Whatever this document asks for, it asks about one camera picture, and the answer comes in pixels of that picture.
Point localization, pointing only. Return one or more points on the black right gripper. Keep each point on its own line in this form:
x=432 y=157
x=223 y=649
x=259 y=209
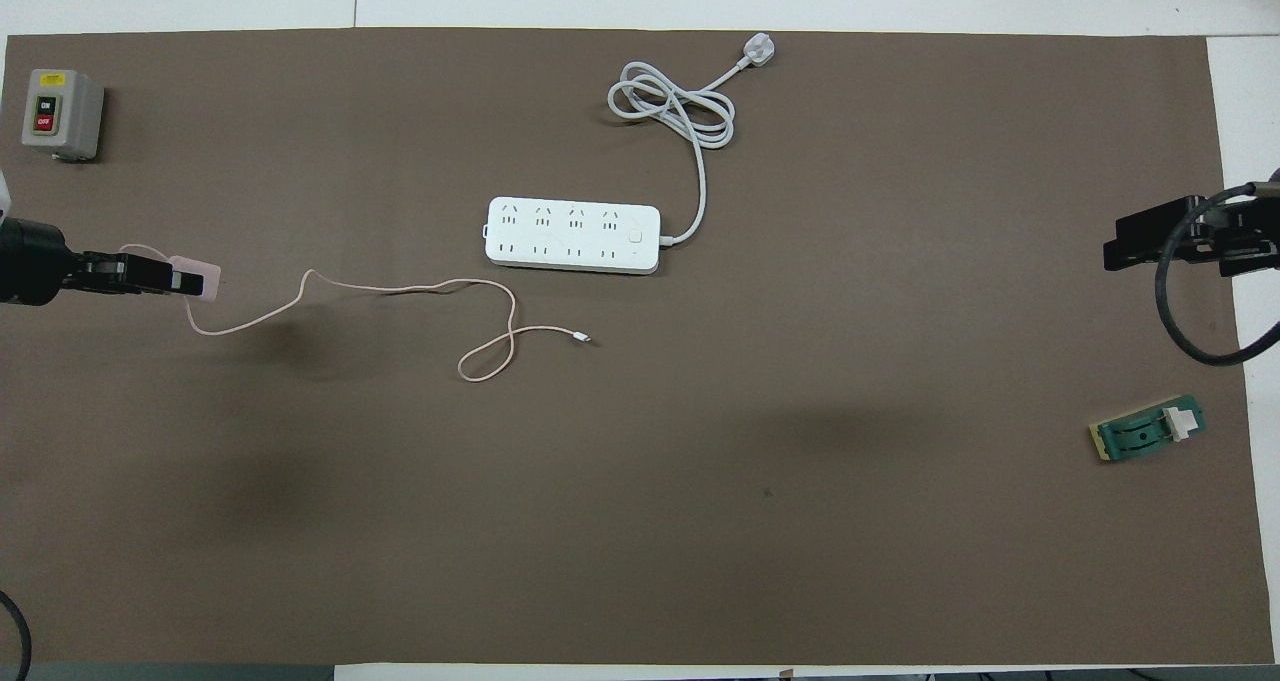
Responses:
x=1260 y=241

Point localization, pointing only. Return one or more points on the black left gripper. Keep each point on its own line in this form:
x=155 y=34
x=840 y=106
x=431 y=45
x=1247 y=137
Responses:
x=35 y=261

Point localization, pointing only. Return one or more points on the white power strip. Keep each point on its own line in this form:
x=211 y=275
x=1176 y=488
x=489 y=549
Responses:
x=575 y=236

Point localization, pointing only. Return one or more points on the brown table mat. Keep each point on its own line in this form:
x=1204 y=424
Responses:
x=640 y=511

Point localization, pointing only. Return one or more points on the grey on-off switch box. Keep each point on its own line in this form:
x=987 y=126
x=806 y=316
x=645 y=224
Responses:
x=62 y=113

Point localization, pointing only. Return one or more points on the green knife switch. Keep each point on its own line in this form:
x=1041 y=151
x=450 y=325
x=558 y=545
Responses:
x=1140 y=433

